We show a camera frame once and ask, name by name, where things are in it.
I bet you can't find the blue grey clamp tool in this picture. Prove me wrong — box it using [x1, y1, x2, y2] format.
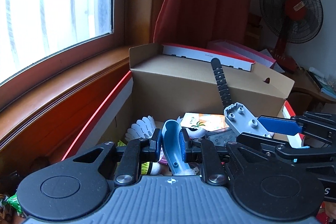
[161, 119, 195, 176]

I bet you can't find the white feather shuttlecock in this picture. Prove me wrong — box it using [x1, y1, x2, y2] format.
[125, 116, 156, 141]

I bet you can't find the orange white packet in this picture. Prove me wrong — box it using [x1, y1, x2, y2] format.
[180, 113, 229, 131]

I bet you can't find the red cardboard shoe box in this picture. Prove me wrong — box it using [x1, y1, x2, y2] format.
[64, 43, 294, 157]

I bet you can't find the pink red flat box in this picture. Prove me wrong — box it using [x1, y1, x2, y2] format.
[207, 40, 276, 69]

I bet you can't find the black standing fan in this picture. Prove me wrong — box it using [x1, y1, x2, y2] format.
[259, 0, 323, 72]

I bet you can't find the green round toy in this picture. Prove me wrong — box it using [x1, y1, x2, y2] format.
[6, 193, 23, 215]

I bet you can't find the black watch strap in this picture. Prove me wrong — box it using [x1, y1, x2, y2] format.
[210, 57, 233, 111]

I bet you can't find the window frame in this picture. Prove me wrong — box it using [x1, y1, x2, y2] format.
[1, 0, 151, 108]

